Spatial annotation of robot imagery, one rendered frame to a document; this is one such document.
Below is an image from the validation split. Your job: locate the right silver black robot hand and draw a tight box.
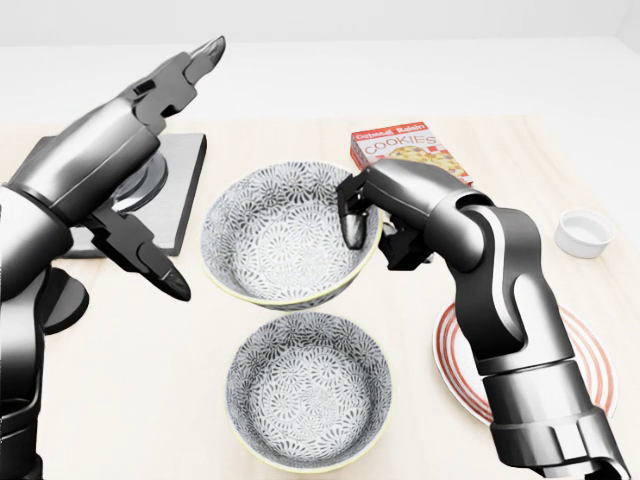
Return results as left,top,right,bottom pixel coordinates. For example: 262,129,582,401
336,158,466,273

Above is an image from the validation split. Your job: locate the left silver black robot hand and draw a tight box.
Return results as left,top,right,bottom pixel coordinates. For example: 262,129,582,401
1,35,227,303

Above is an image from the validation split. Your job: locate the patterned black white bowl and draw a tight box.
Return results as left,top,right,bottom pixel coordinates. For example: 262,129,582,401
199,160,386,313
225,311,394,474

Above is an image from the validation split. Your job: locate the flat dark stove plate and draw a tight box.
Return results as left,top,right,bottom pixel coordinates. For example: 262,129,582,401
61,132,208,260

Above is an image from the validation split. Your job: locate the white plate with red rings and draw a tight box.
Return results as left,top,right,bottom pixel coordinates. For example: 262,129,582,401
431,299,619,429

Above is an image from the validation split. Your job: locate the red cookies box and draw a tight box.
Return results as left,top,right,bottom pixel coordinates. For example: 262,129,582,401
350,121,474,188

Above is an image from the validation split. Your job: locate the small white ramekin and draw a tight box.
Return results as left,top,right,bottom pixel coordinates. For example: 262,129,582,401
554,208,618,260

